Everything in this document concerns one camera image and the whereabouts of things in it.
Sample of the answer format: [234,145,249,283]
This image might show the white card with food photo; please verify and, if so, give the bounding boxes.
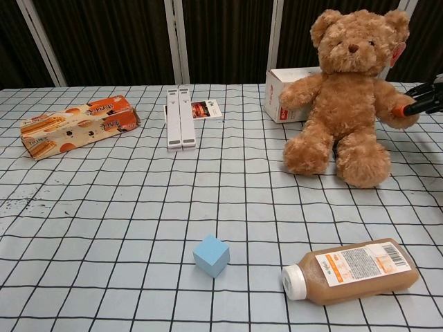
[190,99,223,120]

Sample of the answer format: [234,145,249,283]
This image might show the blue checkered tablecloth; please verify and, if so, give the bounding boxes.
[0,82,443,332]

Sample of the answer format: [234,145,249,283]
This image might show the brown teddy bear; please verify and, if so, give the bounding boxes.
[278,8,420,190]

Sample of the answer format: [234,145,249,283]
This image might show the long white narrow box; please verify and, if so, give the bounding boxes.
[177,86,198,150]
[165,89,183,151]

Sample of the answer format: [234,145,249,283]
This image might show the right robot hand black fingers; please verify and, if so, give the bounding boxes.
[392,73,443,118]

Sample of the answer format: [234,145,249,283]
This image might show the brown juice bottle white cap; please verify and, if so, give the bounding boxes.
[280,237,420,306]

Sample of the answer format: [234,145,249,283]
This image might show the white cardboard box red print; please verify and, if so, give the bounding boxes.
[262,66,394,125]

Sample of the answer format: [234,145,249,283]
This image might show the light blue foam cube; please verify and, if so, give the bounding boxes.
[192,234,230,279]

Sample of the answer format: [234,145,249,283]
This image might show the orange cookie box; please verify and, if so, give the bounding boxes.
[19,95,141,162]

